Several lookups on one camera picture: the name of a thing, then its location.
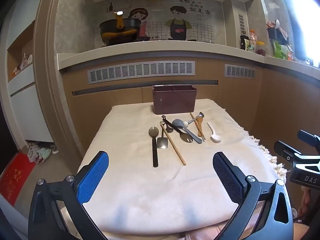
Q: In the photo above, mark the cream fringed table cloth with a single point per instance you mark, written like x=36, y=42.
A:
x=150, y=192

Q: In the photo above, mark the cartoon wall poster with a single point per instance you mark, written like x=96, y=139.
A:
x=178, y=25

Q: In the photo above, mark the brown plastic utensil holder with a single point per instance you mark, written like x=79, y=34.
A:
x=172, y=102

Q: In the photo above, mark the black rack with white ladle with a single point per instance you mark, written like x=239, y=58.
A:
x=275, y=31

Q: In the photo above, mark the short grey vent grille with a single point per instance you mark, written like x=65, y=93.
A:
x=240, y=71

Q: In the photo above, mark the white wall unit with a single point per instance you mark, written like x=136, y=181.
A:
x=236, y=17

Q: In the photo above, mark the white ball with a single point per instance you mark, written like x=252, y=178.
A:
x=193, y=120

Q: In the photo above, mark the grey plastic spoon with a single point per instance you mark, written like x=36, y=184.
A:
x=178, y=123

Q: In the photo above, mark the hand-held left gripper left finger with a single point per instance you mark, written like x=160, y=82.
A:
x=93, y=177

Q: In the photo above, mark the green snack bag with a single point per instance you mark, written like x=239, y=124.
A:
x=279, y=51

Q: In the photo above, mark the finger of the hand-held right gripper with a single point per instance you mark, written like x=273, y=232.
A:
x=287, y=152
x=310, y=137

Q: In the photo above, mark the small metal spatula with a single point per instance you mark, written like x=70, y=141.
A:
x=162, y=142

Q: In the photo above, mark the red floor mat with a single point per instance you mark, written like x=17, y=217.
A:
x=15, y=177

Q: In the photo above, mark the wooden counter cabinet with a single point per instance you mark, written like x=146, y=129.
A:
x=112, y=100

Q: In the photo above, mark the white kitchen countertop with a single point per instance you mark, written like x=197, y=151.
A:
x=150, y=52

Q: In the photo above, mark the wooden spoon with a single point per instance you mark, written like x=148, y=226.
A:
x=199, y=127

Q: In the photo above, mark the white plastic spoon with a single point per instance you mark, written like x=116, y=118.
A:
x=215, y=137

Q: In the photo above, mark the small black device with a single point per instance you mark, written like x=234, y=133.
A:
x=244, y=42

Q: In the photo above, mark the bottle with orange cap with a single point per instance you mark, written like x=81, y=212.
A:
x=252, y=40

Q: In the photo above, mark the wooden chopstick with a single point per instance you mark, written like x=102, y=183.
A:
x=175, y=147
x=192, y=116

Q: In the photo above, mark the white storage cabinet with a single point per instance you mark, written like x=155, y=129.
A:
x=22, y=97

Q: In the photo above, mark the jar with red contents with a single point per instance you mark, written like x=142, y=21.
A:
x=260, y=48

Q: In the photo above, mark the long grey vent grille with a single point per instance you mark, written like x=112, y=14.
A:
x=140, y=72

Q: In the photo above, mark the pile of slippers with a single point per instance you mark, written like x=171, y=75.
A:
x=40, y=153

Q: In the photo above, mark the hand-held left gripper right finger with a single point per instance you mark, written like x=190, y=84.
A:
x=226, y=177

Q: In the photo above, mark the person's pink clothing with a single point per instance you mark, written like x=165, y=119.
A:
x=303, y=232

